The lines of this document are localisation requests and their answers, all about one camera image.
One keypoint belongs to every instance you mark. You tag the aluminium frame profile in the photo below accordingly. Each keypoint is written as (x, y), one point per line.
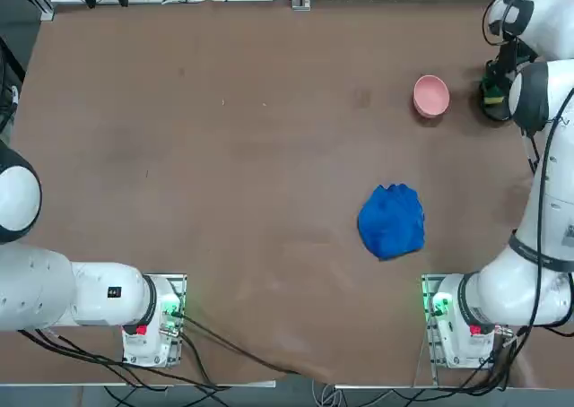
(47, 11)

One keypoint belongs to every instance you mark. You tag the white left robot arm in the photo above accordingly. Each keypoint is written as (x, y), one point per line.
(45, 290)

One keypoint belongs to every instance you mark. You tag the crumpled blue cloth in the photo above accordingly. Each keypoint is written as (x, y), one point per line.
(390, 223)

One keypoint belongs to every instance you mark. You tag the pink bowl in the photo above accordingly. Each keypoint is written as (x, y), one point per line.
(430, 95)

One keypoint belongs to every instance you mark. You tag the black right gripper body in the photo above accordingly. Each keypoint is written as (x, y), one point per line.
(509, 59)

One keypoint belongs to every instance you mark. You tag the green and yellow sponge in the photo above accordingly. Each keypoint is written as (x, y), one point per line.
(493, 97)

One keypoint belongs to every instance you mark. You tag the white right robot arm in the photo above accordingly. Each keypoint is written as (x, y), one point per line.
(551, 21)

